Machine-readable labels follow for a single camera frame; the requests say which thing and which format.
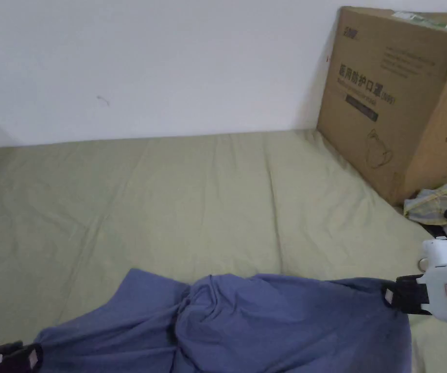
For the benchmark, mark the dark blue shirt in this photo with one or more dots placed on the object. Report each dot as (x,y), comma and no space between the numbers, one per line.
(270,330)

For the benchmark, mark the crumpled yellow and white bag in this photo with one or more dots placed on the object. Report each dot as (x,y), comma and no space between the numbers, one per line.
(425,206)

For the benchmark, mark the bed with pale green sheet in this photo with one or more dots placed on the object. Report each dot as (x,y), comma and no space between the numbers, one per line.
(138,202)

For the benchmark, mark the large brown cardboard carton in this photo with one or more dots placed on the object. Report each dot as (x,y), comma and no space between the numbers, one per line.
(394,97)

